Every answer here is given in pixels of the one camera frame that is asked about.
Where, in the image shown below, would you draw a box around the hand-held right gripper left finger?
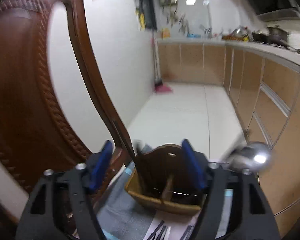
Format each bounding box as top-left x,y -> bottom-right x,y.
16,140 -> 113,240

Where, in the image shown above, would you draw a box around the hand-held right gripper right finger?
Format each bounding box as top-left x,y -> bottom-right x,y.
181,139 -> 280,240

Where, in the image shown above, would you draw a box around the wooden utensil holder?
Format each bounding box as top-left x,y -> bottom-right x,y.
125,144 -> 208,215

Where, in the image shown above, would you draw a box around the steel ladle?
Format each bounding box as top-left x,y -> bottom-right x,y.
226,142 -> 273,175

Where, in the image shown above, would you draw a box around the grey and pink cloth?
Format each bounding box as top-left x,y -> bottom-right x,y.
92,142 -> 234,240

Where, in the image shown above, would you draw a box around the pink mop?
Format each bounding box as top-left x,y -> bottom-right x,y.
152,30 -> 173,94

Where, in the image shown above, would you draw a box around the kitchen base cabinets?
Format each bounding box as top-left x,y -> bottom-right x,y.
157,42 -> 300,230

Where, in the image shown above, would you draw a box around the carved wooden chair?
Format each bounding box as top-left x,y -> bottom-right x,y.
0,0 -> 138,228

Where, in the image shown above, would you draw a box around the speckled kitchen countertop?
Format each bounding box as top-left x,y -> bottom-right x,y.
156,36 -> 300,68

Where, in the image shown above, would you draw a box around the black wok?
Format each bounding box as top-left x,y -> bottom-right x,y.
251,31 -> 270,42

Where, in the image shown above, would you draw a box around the steel cooking pot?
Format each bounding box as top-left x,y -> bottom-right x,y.
266,26 -> 289,42

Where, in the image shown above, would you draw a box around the dark window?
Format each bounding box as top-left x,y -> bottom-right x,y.
132,0 -> 157,30

